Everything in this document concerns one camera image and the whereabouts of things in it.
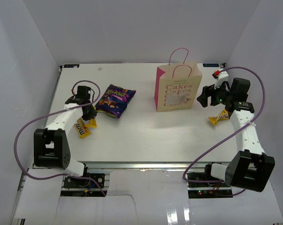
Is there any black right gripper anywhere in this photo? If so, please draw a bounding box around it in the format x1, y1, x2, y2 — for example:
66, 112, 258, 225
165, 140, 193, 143
197, 80, 233, 108

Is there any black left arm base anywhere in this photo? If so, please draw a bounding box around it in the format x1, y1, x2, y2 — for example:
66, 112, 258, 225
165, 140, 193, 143
62, 172, 105, 196

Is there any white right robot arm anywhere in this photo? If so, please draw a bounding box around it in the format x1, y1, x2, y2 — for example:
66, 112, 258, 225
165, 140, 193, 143
197, 78, 275, 192

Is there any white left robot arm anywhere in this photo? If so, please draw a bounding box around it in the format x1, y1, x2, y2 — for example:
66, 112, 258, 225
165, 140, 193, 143
34, 86, 97, 187

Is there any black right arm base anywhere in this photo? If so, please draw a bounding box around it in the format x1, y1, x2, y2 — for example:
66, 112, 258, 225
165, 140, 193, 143
183, 172, 233, 199

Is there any purple snack bag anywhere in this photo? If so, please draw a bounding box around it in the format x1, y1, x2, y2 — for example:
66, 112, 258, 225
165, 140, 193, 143
95, 84, 136, 119

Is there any yellow M&M packet left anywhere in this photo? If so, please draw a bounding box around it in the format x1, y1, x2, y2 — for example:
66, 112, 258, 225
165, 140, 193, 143
74, 118, 97, 139

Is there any yellow m&m packet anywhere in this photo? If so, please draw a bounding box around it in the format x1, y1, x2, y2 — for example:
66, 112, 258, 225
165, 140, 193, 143
74, 118, 97, 139
208, 109, 229, 126

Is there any blue label right corner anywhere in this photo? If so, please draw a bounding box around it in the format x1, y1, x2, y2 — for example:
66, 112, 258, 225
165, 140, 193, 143
203, 63, 219, 68

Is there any blue label corner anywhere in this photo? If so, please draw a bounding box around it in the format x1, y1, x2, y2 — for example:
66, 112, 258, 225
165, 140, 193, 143
63, 64, 80, 68
203, 63, 219, 68

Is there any yellow M&M packet right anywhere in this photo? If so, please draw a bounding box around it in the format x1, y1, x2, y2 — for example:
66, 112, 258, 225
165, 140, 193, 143
208, 109, 229, 126

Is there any blue label left corner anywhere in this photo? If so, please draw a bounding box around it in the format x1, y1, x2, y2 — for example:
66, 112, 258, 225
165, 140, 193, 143
63, 64, 80, 68

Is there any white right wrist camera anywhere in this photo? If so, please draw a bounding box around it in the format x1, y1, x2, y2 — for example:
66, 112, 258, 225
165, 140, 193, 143
213, 70, 229, 89

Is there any paper bag with pink handles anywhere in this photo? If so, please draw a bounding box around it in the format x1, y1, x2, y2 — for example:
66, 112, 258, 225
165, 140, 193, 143
154, 60, 202, 112

